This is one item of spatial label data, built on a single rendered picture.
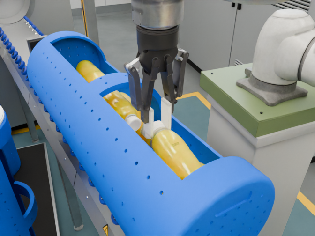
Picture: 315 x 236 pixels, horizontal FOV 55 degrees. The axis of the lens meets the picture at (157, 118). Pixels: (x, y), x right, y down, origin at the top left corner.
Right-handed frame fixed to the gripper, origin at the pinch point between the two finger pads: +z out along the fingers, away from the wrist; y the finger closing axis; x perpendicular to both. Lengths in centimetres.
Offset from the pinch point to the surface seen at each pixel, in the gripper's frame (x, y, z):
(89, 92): -19.8, 7.4, 1.2
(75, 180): -27.7, 13.6, 36.1
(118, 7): -467, -217, 114
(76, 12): -481, -143, 115
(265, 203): 23.4, -9.9, 10.1
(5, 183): -43, 33, 40
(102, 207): -8.9, 12.1, 30.6
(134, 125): -10.4, 0.1, 8.3
